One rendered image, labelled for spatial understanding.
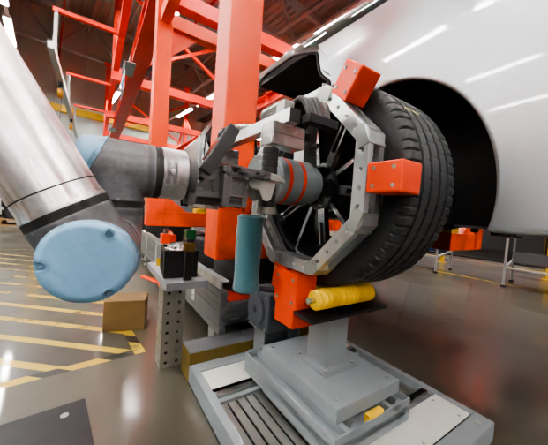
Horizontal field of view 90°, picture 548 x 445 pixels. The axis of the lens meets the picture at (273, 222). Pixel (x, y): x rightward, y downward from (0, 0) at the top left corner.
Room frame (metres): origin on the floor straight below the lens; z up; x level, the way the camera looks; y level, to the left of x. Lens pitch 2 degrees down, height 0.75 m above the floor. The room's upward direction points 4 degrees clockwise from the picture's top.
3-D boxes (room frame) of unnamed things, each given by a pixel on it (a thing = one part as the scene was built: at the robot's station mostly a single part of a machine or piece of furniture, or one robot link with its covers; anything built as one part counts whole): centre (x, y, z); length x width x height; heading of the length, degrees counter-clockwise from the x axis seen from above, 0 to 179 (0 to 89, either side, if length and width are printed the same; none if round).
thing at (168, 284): (1.26, 0.44, 0.44); 0.43 x 0.17 x 0.03; 34
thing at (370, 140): (0.88, -0.08, 0.85); 0.54 x 0.07 x 0.54; 34
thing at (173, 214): (3.11, 1.01, 0.69); 0.52 x 0.17 x 0.35; 124
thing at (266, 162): (0.61, 0.02, 0.83); 0.04 x 0.04 x 0.16
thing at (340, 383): (0.98, -0.23, 0.32); 0.40 x 0.30 x 0.28; 34
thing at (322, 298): (0.84, -0.23, 0.51); 0.29 x 0.06 x 0.06; 124
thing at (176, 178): (0.49, 0.19, 0.81); 0.10 x 0.05 x 0.09; 34
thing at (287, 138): (0.63, -0.01, 0.93); 0.09 x 0.05 x 0.05; 124
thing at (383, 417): (1.00, -0.21, 0.13); 0.50 x 0.36 x 0.10; 34
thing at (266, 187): (0.58, 0.02, 0.81); 0.09 x 0.03 x 0.06; 116
